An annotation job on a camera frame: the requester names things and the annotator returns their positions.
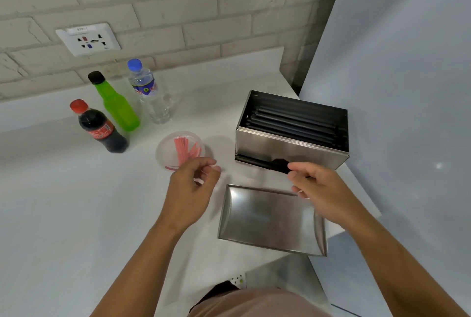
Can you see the person's right hand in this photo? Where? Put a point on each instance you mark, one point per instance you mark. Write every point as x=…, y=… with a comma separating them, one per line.
x=325, y=193

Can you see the clear plastic bowl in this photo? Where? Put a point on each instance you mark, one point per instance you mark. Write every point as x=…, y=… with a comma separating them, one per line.
x=165, y=152

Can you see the person's right thumb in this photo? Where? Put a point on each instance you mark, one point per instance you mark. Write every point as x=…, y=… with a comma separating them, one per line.
x=300, y=191

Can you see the person's right forearm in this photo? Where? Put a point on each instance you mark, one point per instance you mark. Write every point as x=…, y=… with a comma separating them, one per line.
x=386, y=265

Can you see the person's left forearm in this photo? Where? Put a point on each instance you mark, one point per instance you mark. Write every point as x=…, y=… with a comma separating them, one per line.
x=139, y=269

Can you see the green bottle with black cap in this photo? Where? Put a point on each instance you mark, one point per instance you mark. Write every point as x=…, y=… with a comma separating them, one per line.
x=119, y=109

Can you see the cola bottle with red cap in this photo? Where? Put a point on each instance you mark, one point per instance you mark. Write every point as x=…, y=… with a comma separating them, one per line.
x=101, y=129

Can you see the person's left thumb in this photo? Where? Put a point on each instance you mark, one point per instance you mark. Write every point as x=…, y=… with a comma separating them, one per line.
x=211, y=174

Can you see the bunch of pink straw pieces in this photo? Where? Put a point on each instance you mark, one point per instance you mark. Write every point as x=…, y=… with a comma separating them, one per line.
x=183, y=147

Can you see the person's left hand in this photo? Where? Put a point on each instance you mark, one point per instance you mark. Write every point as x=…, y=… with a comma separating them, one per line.
x=186, y=195

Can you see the stainless steel dispenser lid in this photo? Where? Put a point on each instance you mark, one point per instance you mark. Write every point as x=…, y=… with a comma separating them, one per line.
x=268, y=217

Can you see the black drinking straw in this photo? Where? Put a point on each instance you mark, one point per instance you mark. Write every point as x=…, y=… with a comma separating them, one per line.
x=281, y=166

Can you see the pink shirt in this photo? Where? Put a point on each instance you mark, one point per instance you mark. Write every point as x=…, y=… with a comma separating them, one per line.
x=261, y=305

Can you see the stainless steel straw dispenser box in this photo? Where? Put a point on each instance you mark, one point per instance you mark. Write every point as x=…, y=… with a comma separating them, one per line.
x=287, y=149

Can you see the clear water bottle blue cap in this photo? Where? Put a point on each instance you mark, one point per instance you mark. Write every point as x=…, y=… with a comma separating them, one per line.
x=151, y=92

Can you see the stack of black straws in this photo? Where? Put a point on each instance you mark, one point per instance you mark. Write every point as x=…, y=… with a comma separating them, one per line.
x=294, y=122

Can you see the white wall socket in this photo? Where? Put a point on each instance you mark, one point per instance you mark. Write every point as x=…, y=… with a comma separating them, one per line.
x=88, y=40

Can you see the white power strip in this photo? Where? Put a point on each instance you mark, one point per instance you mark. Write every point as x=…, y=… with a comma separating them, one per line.
x=238, y=280

